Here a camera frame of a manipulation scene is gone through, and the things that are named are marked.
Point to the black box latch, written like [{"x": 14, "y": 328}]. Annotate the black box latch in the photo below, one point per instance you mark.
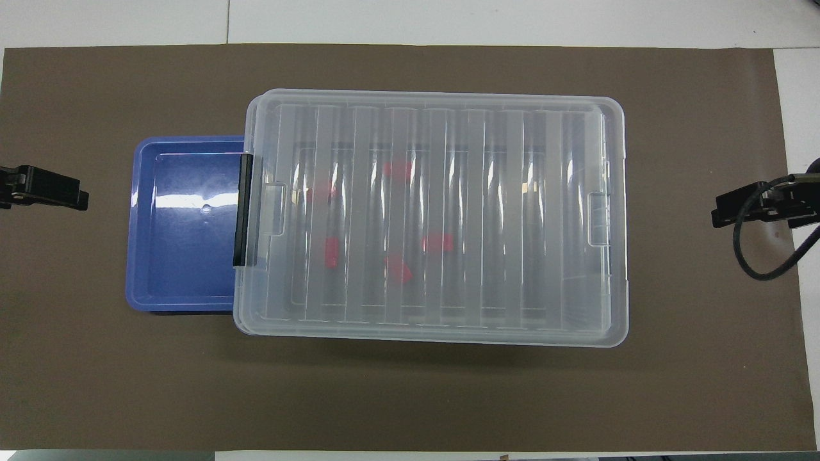
[{"x": 243, "y": 211}]

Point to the clear plastic storage box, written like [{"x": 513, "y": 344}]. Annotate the clear plastic storage box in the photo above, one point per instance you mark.
[{"x": 250, "y": 137}]

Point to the red block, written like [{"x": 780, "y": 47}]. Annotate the red block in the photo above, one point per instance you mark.
[
  {"x": 320, "y": 190},
  {"x": 331, "y": 251},
  {"x": 400, "y": 269},
  {"x": 398, "y": 168},
  {"x": 437, "y": 242}
]

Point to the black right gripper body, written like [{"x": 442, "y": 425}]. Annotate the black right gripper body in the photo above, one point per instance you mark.
[{"x": 785, "y": 198}]

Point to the clear ribbed box lid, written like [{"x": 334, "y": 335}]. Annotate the clear ribbed box lid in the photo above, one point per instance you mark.
[{"x": 512, "y": 288}]

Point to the blue plastic tray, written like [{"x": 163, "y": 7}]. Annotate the blue plastic tray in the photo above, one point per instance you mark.
[{"x": 186, "y": 256}]

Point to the brown table mat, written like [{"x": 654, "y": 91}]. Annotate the brown table mat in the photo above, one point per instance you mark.
[{"x": 96, "y": 352}]

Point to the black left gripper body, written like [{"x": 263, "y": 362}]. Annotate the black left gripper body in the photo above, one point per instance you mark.
[{"x": 16, "y": 179}]

